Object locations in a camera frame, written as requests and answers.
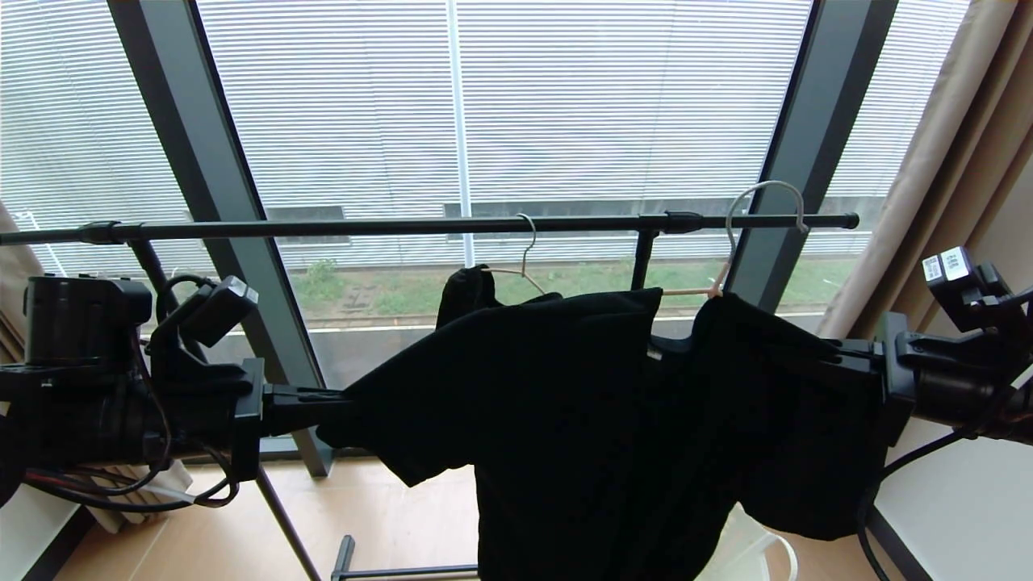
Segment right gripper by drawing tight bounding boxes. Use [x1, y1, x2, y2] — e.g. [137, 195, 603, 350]
[876, 311, 1033, 449]

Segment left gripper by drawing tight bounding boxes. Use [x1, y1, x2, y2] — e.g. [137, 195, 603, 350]
[121, 357, 267, 481]

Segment pink clothes hanger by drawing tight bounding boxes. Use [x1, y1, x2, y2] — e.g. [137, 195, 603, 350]
[662, 180, 809, 299]
[484, 214, 546, 295]

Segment black shorts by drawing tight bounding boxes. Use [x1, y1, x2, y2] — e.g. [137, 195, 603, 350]
[437, 265, 566, 328]

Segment black garment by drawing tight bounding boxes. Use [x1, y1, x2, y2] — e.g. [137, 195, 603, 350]
[316, 286, 889, 581]

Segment black clothes rack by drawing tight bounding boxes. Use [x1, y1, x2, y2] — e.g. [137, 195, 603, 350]
[0, 211, 860, 581]

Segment white laundry basket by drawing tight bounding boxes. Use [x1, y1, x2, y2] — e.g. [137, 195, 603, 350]
[698, 504, 798, 581]

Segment beige curtain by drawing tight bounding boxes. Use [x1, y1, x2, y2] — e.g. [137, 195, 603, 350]
[815, 0, 1033, 340]
[0, 202, 194, 533]

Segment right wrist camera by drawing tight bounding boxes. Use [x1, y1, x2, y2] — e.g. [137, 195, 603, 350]
[896, 246, 1033, 376]

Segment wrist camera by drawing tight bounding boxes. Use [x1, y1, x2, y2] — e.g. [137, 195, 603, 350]
[896, 246, 1033, 376]
[149, 276, 259, 396]

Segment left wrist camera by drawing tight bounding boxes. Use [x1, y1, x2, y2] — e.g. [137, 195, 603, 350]
[149, 276, 259, 396]

